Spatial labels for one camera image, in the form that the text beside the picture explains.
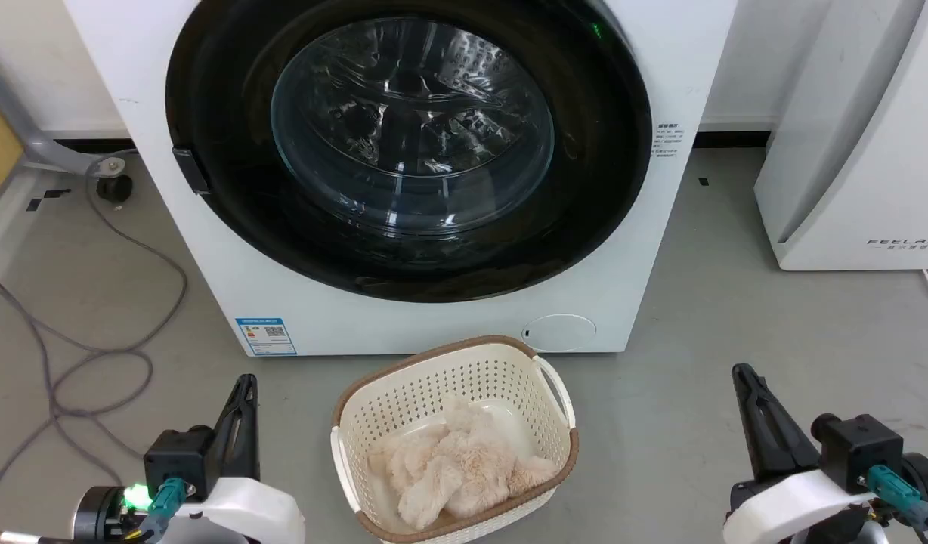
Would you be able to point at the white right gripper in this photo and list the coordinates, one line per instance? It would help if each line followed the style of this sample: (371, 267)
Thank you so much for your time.
(789, 510)

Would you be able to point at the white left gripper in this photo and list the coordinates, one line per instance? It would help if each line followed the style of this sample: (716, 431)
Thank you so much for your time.
(241, 514)

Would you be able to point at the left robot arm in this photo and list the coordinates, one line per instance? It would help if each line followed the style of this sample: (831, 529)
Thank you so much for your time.
(97, 515)

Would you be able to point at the white front-load washing machine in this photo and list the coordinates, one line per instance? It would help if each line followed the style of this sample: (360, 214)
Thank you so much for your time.
(207, 295)

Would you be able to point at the round black glass washer door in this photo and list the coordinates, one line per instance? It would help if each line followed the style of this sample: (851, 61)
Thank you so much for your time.
(222, 91)

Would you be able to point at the blue energy label sticker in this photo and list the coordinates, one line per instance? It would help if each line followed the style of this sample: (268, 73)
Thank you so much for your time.
(265, 336)

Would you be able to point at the cream perforated laundry basket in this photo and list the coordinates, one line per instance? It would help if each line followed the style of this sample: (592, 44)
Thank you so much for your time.
(426, 385)

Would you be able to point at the beige fluffy towel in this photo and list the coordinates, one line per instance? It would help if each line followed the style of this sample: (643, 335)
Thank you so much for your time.
(464, 465)

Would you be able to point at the oval white filter cover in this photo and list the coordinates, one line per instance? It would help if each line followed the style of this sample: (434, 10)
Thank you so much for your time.
(561, 333)

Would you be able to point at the black caster wheel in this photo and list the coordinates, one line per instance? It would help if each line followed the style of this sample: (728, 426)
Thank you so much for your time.
(115, 188)

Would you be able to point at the white air purifier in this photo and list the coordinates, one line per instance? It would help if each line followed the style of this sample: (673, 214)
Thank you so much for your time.
(864, 151)

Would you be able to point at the small printed warning label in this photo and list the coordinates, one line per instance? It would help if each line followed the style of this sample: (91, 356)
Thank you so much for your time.
(669, 140)

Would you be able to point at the grey metal stand leg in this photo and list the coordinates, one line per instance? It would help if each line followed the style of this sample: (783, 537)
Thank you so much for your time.
(26, 136)

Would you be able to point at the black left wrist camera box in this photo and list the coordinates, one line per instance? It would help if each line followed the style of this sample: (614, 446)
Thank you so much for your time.
(178, 457)

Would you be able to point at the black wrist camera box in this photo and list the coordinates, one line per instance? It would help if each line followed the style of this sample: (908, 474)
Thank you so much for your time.
(178, 457)
(857, 449)

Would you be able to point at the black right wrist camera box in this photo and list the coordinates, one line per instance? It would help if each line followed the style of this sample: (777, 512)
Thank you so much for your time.
(857, 449)

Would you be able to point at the black plastic part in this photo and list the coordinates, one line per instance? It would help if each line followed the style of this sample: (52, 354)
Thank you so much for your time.
(190, 171)

